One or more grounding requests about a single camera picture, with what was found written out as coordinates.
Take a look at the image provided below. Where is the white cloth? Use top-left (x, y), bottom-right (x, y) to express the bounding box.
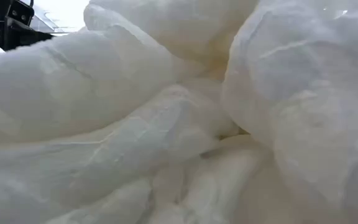
top-left (0, 0), bottom-right (358, 224)

